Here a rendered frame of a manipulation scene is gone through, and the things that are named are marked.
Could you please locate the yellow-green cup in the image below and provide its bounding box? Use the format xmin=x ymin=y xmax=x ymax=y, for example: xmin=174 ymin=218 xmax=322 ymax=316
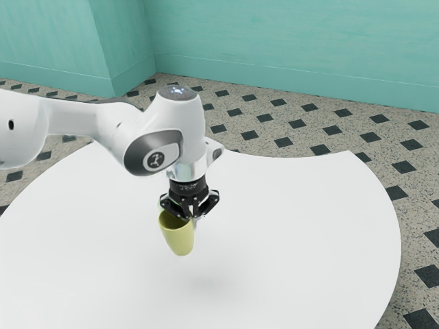
xmin=157 ymin=210 xmax=196 ymax=258

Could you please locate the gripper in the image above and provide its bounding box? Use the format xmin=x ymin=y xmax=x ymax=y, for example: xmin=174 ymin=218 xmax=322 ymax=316
xmin=158 ymin=175 xmax=221 ymax=234

